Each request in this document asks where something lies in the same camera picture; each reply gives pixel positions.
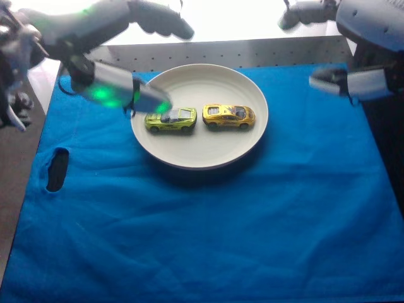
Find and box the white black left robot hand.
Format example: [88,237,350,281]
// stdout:
[18,0,195,116]

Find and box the green toy car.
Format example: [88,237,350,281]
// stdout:
[144,107,198,134]

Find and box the white round plate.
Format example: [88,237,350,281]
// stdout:
[130,63,270,171]

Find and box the yellow toy car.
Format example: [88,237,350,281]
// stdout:
[201,104,256,130]

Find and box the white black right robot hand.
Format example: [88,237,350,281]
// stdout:
[277,0,404,102]

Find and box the white backdrop sheet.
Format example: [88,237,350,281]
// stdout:
[94,0,351,47]

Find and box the blue cloth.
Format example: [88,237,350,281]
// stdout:
[0,62,404,303]

